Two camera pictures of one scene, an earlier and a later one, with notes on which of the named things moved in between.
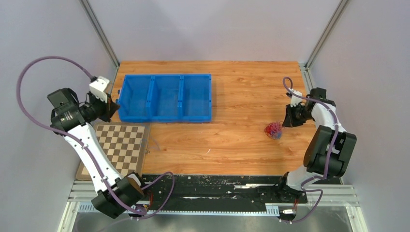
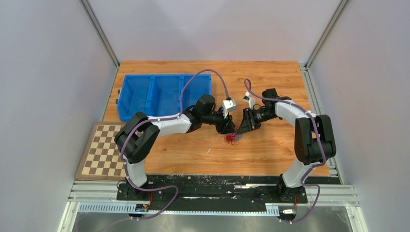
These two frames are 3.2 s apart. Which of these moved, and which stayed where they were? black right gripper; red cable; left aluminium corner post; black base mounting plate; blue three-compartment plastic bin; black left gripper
Moved: black right gripper; black left gripper; red cable
Stayed: black base mounting plate; left aluminium corner post; blue three-compartment plastic bin
